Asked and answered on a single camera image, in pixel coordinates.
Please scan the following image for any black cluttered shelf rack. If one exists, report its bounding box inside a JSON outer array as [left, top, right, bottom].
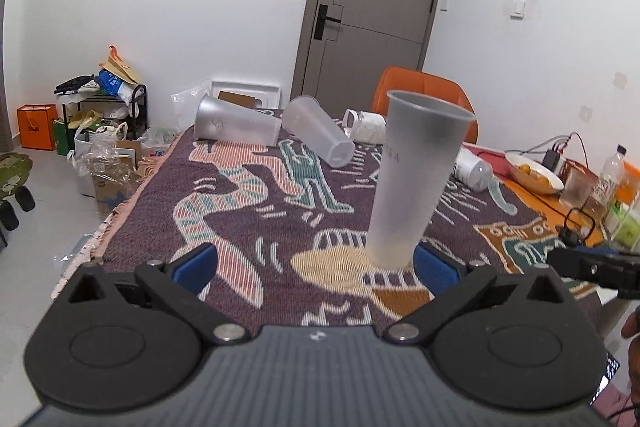
[[53, 44, 149, 155]]

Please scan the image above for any grey door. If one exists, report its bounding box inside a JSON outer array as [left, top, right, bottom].
[[290, 0, 452, 117]]

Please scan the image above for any patterned woven table cloth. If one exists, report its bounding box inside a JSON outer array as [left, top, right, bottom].
[[49, 106, 601, 338]]

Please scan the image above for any black power adapter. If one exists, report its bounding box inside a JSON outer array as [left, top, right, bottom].
[[541, 148, 564, 174]]

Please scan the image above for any brown cardboard box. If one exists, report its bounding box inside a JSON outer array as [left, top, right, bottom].
[[86, 141, 140, 218]]

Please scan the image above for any frosted grey plastic cup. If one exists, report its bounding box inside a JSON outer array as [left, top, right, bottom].
[[366, 90, 475, 270]]

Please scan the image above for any white bowl with oranges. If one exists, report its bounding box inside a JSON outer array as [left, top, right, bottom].
[[504, 153, 564, 195]]

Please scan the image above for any orange chair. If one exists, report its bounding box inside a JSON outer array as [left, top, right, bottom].
[[372, 66, 477, 162]]

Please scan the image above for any black door handle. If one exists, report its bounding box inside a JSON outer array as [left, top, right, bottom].
[[314, 4, 342, 40]]

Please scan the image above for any orange table mat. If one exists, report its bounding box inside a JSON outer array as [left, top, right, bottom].
[[470, 145, 567, 229]]

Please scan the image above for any clear plastic drink bottle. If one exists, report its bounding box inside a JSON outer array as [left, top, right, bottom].
[[584, 144, 627, 222]]

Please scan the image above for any orange paper bag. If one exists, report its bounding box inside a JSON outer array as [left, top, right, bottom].
[[16, 104, 58, 150]]

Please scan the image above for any frosted cup with logo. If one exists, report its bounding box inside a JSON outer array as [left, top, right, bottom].
[[194, 95, 281, 146]]

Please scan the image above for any clear cup yellow lemon label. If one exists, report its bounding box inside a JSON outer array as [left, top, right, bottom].
[[452, 146, 494, 192]]

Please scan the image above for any clear drinking glass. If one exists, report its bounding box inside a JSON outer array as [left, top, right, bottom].
[[560, 169, 597, 209]]

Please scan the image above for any clear frosted plastic cup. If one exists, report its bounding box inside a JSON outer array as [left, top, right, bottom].
[[282, 95, 356, 168]]

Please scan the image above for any person's right hand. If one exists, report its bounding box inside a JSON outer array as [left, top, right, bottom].
[[620, 307, 640, 353]]

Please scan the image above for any black earbuds case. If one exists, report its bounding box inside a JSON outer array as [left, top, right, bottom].
[[556, 207, 597, 248]]

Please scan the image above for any clear cup white label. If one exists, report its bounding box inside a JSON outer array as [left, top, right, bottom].
[[343, 109, 386, 145]]

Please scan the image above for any white wall switch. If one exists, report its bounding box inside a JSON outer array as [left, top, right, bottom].
[[510, 0, 526, 20]]

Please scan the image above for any clear plastic bag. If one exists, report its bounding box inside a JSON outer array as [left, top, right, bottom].
[[171, 82, 210, 131]]

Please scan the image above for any green camouflage stool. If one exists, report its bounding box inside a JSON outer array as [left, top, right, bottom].
[[1, 152, 36, 248]]

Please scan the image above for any orange lidded jar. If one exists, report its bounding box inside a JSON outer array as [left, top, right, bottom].
[[615, 161, 640, 205]]

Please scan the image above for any white styrofoam packing frame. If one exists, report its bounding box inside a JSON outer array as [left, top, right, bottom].
[[210, 78, 281, 109]]

